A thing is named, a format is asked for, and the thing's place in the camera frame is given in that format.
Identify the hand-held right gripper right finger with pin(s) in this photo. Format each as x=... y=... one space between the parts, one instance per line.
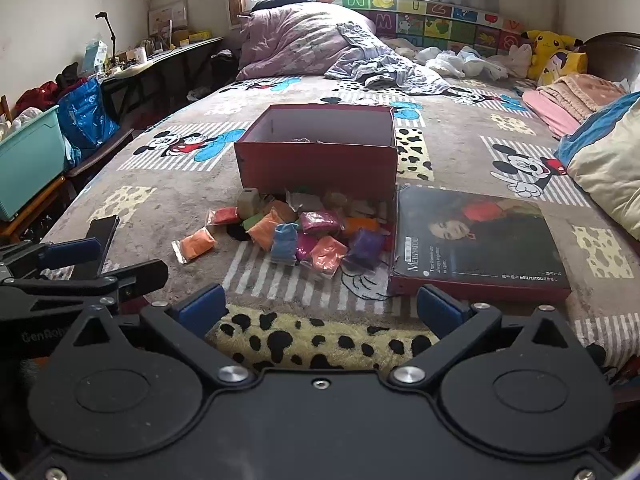
x=440 y=310

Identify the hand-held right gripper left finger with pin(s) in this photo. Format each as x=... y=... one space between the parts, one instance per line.
x=202 y=306

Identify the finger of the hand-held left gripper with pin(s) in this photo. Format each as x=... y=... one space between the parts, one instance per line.
x=70 y=252
x=135 y=275

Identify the pile of coloured clay packets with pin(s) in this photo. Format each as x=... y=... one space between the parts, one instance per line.
x=320 y=235

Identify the red cardboard shoebox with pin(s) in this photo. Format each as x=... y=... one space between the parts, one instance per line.
x=315 y=165

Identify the black smartphone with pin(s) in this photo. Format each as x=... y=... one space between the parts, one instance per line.
x=103 y=237

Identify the shoebox lid with portrait print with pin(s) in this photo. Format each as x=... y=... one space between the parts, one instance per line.
x=475 y=240

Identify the printed cartoon blanket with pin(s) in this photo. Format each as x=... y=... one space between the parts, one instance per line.
x=165 y=195

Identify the teal plastic storage bin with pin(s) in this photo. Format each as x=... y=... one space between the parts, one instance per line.
x=30 y=160

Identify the blue plastic bag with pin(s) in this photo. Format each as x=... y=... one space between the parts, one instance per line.
x=85 y=115

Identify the red clothing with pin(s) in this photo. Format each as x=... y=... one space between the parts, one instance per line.
x=37 y=97

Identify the dark desk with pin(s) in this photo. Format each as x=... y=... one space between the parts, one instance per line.
x=150 y=72

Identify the cream pillow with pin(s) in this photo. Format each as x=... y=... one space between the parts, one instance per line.
x=610 y=170

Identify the black microphone stand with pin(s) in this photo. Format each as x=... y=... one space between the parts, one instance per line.
x=112 y=35

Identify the dark cloth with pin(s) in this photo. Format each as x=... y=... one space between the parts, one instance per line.
x=222 y=67

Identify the blue pillow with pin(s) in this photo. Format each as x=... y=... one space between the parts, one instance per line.
x=595 y=127

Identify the yellow boxes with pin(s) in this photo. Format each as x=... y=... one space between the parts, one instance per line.
x=192 y=36

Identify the grey striped clothing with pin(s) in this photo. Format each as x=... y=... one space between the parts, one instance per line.
x=385 y=67

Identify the white clothing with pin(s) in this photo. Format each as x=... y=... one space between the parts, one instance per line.
x=465 y=62

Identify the folded pink fleece blanket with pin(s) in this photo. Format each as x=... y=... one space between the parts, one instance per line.
x=575 y=97

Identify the framed picture board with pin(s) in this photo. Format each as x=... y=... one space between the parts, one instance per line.
x=167 y=17

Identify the white plush toy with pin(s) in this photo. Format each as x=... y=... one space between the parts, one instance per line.
x=520 y=60

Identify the yellow plush toy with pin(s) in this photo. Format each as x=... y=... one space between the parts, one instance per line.
x=550 y=52

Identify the purple duvet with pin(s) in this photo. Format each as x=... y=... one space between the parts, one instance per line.
x=295 y=40

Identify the colourful alphabet foam mat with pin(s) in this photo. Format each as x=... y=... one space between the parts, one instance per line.
x=440 y=25

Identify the dark wooden headboard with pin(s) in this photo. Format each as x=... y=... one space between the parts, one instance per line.
x=612 y=57

